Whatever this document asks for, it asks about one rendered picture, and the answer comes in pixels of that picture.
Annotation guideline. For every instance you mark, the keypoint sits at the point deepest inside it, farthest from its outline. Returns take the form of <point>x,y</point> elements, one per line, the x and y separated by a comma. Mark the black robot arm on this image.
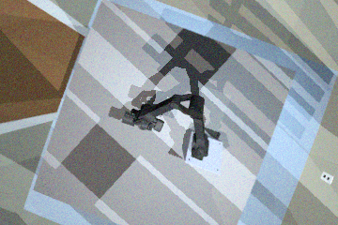
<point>147,114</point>

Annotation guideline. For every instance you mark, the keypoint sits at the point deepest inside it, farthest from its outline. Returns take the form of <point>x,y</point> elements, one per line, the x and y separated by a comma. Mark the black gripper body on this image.
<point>158,124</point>

